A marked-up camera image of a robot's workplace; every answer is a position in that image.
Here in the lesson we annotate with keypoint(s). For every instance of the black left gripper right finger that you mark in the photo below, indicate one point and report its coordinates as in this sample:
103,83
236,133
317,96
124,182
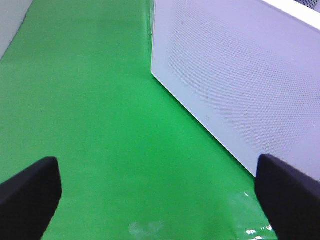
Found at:
289,199

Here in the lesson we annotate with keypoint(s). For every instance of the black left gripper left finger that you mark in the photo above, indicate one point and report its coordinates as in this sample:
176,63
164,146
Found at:
29,200

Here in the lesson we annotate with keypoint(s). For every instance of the white microwave door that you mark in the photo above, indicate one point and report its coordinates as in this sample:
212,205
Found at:
248,71

